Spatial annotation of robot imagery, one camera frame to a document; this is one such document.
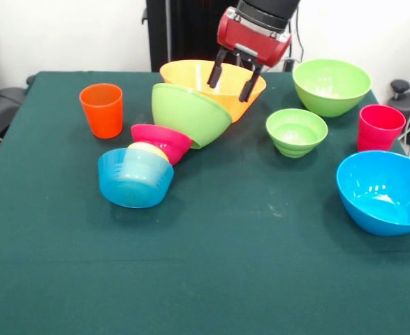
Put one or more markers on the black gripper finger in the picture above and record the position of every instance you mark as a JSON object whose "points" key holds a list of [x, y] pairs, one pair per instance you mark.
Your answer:
{"points": [[216, 71], [249, 85]]}

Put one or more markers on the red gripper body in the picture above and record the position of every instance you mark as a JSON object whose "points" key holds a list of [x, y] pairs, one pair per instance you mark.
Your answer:
{"points": [[250, 42]]}

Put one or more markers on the large orange plastic bowl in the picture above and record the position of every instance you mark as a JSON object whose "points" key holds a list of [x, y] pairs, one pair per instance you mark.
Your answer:
{"points": [[232, 101]]}

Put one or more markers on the large green plastic bowl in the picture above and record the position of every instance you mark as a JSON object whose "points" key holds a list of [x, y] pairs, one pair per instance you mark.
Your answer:
{"points": [[187, 115], [332, 103]]}

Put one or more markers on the small pink plastic bowl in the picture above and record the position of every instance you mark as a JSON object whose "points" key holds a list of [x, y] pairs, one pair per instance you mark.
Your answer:
{"points": [[169, 143]]}

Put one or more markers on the yellow plastic cup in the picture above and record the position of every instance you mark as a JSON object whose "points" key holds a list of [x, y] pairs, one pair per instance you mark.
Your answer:
{"points": [[152, 150]]}

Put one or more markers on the orange plastic cup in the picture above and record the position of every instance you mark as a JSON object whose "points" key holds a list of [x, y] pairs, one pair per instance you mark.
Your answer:
{"points": [[101, 115]]}

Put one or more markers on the small blue plastic bowl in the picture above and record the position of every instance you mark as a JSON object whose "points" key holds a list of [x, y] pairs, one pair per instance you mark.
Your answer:
{"points": [[135, 188]]}

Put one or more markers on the black plug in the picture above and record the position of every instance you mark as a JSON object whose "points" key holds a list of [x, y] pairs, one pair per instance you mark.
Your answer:
{"points": [[289, 65]]}

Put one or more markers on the small green plastic bowl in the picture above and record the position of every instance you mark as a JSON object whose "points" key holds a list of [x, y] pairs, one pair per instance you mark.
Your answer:
{"points": [[295, 146]]}

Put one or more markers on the red plastic cup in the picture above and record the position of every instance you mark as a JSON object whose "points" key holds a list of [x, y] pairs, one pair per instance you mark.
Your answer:
{"points": [[379, 137]]}

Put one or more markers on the black round knob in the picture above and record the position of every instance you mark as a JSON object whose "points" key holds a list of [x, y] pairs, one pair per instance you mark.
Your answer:
{"points": [[399, 85]]}

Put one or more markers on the large blue plastic bowl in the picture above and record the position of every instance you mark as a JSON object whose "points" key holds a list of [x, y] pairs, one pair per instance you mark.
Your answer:
{"points": [[365, 216]]}

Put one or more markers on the dark green table cloth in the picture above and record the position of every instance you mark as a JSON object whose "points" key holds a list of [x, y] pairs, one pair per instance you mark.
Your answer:
{"points": [[260, 279]]}

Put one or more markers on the black chair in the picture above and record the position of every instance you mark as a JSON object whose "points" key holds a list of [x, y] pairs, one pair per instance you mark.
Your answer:
{"points": [[2, 104]]}

